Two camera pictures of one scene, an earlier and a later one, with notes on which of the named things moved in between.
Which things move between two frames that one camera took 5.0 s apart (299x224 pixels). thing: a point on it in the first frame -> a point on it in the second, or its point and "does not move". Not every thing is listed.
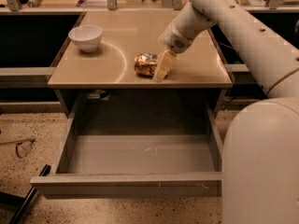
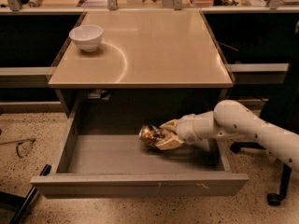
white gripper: x=173 y=39 -> x=186 y=129
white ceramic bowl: x=86 y=36 does not move
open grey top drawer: x=127 y=149 does not move
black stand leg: x=20 y=203 does not move
